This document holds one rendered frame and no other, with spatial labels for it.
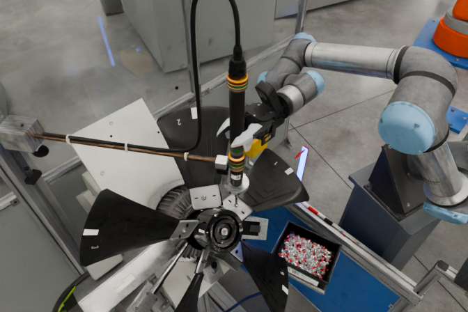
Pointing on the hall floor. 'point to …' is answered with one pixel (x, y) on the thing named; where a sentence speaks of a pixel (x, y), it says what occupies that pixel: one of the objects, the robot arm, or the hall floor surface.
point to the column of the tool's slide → (43, 209)
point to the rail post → (402, 307)
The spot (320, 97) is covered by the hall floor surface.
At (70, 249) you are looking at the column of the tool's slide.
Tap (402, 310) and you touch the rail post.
